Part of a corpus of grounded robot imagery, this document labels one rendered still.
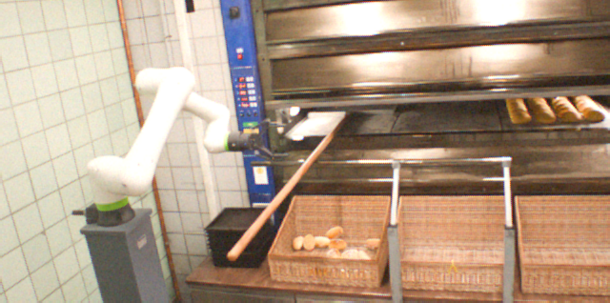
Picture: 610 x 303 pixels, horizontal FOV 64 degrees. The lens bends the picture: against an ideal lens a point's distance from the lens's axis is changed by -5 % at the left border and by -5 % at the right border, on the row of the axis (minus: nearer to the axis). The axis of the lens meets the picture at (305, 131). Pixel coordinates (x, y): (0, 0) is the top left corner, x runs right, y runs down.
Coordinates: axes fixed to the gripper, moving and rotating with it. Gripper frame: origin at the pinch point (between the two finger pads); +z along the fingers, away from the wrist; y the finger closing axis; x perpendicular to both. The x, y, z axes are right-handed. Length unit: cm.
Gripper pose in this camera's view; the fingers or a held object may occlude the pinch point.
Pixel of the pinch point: (285, 140)
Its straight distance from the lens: 226.0
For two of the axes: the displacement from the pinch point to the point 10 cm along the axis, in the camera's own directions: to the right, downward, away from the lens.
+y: 1.1, 9.6, 2.5
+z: 9.5, -0.3, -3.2
